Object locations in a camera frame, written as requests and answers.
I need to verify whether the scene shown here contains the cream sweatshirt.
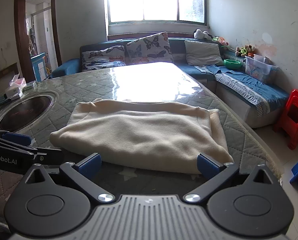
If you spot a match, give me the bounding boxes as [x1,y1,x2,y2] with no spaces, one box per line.
[49,99,233,174]

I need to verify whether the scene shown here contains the black induction cooktop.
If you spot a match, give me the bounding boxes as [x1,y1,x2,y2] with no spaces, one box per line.
[0,95,54,132]

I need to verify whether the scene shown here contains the white tissue box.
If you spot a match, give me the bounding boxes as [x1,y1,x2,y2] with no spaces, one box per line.
[5,85,23,100]

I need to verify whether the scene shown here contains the green wrapped packet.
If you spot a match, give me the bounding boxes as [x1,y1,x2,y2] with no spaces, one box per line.
[23,81,37,91]

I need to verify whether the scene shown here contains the pink tissue pack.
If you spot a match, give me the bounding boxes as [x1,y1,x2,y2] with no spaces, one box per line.
[9,74,26,90]

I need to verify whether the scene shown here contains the dark wooden cabinet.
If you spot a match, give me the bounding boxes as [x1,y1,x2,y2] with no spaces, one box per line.
[0,63,19,93]

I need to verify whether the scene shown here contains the blue white toy cabinet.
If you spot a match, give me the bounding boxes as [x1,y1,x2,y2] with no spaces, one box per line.
[31,52,49,82]

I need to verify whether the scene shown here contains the blue corner sofa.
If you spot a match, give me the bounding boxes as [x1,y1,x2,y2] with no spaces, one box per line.
[51,38,289,128]

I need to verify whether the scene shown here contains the red plastic stool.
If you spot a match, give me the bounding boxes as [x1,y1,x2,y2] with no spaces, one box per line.
[273,89,298,150]

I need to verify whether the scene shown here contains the left butterfly pillow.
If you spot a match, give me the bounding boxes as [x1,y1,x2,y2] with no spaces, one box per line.
[82,46,126,72]

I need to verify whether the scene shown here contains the butterfly pillow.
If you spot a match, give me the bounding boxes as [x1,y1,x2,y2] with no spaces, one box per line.
[82,46,126,72]
[126,32,174,64]

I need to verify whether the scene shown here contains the green plastic bowl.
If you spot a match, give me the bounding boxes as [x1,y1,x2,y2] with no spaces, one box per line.
[224,59,243,70]

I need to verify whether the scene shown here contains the clear plastic storage box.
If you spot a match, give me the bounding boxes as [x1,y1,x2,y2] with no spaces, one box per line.
[245,54,279,84]

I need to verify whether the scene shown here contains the grey plain cushion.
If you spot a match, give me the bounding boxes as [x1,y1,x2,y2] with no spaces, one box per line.
[185,40,224,66]

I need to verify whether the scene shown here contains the colourful plush toy pile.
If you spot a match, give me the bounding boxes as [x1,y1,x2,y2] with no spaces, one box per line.
[235,45,256,58]

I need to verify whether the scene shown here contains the right butterfly pillow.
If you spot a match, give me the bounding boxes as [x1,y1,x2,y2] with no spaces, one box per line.
[126,32,174,64]

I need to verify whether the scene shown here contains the panda plush toy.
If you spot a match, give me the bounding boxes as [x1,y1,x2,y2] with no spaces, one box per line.
[193,29,213,41]

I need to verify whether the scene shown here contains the brown wooden door frame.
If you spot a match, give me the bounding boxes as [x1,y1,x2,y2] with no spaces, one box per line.
[14,0,62,82]

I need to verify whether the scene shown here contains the window with green frame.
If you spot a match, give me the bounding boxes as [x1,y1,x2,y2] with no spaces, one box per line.
[108,0,207,25]

